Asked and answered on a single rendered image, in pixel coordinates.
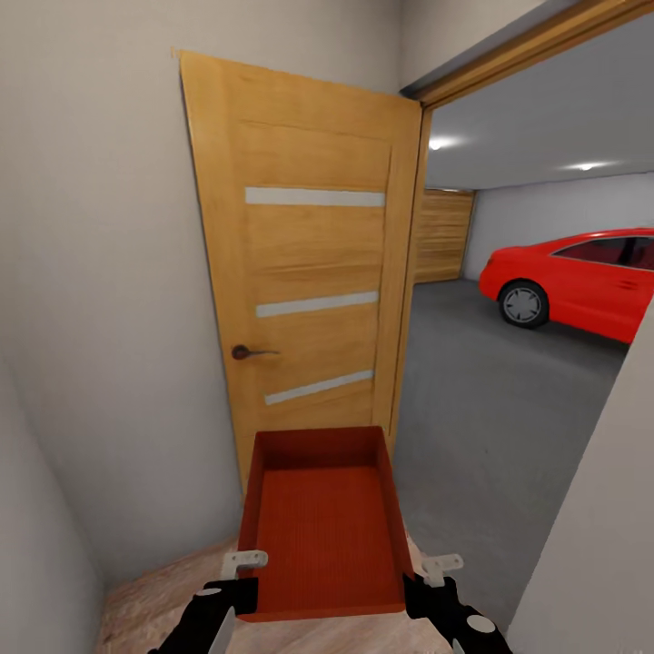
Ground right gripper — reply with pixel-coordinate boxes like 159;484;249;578
402;573;464;633

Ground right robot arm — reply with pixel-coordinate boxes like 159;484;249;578
402;554;513;654

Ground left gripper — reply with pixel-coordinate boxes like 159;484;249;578
203;578;259;617

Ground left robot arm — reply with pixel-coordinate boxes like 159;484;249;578
148;550;268;654

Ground storage box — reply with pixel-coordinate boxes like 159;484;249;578
236;426;417;623

